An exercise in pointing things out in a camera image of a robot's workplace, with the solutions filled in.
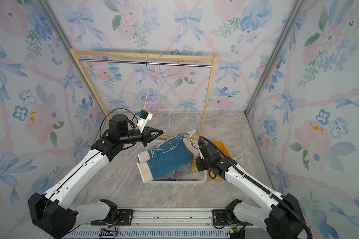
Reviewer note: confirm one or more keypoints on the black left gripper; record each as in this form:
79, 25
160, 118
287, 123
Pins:
147, 137

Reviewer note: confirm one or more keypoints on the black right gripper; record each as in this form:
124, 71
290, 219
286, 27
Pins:
199, 163

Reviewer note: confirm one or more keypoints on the dark teal patterned towel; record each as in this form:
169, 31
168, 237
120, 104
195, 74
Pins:
170, 155

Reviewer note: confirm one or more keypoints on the pink clothespin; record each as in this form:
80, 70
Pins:
188, 137

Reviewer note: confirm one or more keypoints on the light blue wire hanger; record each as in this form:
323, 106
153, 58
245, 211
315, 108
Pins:
155, 99

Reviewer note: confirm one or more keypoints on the yellow white striped towel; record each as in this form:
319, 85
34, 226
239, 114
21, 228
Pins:
194, 166

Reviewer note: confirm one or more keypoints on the grey terry towel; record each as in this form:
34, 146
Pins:
177, 174

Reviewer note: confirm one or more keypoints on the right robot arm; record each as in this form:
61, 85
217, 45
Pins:
280, 215

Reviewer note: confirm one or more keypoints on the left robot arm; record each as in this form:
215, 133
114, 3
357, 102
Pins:
53, 211

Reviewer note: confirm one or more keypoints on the yellow plastic tray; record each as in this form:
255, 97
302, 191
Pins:
219, 164

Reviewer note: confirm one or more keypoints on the white perforated plastic basket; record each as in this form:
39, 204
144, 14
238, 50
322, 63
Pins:
192, 178

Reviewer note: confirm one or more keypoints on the beige towel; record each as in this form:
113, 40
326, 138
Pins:
143, 157

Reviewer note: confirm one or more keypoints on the metal hanging rod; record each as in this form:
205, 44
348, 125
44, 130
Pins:
144, 63

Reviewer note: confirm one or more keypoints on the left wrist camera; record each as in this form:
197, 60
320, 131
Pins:
143, 117

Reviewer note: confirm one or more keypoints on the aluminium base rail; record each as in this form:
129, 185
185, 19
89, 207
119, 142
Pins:
168, 223

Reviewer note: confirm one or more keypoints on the wooden clothes rack frame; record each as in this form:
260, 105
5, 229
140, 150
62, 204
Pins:
76, 54

